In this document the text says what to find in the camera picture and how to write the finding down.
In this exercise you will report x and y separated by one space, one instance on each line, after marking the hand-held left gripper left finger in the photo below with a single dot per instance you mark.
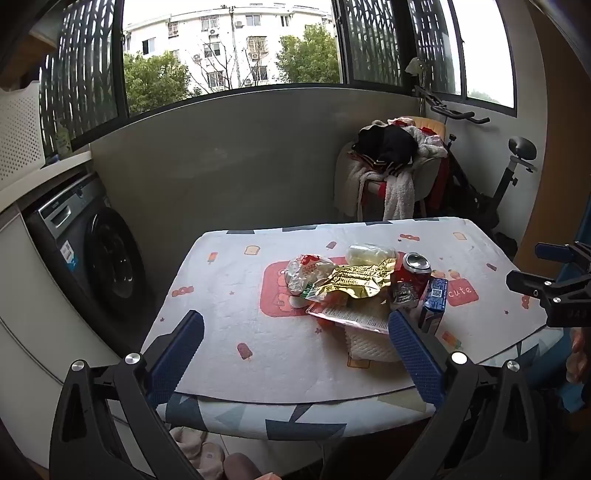
178 350

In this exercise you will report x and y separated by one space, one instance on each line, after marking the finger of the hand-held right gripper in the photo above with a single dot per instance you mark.
554 288
554 251

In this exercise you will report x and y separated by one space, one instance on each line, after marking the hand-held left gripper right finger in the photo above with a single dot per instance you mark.
415 355

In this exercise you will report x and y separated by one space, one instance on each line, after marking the white foam fruit net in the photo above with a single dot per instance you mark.
369 346

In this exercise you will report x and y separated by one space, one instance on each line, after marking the white red-printed paper wrapper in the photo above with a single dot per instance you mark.
304 270

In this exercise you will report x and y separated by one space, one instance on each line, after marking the person's right hand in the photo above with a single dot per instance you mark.
579 355

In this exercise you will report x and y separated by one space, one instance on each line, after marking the blue drink carton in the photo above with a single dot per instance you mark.
436 295

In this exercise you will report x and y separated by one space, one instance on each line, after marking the white bear-print plush mat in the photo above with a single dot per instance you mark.
231 300

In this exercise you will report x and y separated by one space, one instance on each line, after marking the red soda can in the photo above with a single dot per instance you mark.
408 281

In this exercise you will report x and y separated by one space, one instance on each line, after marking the pink flat packet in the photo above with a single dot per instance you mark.
351 316

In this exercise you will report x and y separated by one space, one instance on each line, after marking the black exercise bike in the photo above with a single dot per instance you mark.
503 184

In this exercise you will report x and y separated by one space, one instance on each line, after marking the teal blue cloth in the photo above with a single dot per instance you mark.
545 374

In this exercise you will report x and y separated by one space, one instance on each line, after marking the pink slipper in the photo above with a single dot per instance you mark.
210 461
187 441

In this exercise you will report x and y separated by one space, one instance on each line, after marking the geometric-pattern tablecloth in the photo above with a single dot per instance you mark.
240 420

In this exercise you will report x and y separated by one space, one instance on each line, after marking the gold foil wrapper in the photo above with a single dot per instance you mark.
355 281

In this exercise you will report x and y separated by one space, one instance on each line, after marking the clear plastic bag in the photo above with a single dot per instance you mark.
369 254

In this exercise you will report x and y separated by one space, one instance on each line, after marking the brown wooden panel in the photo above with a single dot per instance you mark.
563 138

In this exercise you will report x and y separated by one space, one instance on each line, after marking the grey washing machine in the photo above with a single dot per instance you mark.
111 258

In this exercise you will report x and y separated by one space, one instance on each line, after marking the green small packet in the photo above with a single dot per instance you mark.
311 291

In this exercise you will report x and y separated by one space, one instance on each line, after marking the beige chair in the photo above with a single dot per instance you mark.
429 173

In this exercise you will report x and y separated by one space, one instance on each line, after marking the white fleece blanket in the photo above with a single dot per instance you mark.
397 194

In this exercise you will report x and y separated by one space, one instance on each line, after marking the white and pink clothes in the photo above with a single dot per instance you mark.
431 143

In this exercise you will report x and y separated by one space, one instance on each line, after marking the red garment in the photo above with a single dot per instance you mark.
374 196

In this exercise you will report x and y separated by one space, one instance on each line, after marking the black garment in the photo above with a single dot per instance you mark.
388 143

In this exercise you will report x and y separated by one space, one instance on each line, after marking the white cloth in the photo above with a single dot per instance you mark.
414 67

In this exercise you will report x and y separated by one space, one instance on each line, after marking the patterned window screen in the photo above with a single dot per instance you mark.
83 74
434 46
374 41

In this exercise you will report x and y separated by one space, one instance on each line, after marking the yellow-green bottle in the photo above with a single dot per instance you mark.
62 141

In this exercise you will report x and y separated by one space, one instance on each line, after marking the green tree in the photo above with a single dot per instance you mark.
152 83
309 55

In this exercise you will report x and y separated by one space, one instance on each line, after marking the white perforated basket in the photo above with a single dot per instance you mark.
18 134

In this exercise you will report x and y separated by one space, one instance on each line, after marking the white apartment building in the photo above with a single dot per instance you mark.
221 41

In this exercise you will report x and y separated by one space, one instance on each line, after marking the dark window frame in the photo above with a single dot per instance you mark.
341 46

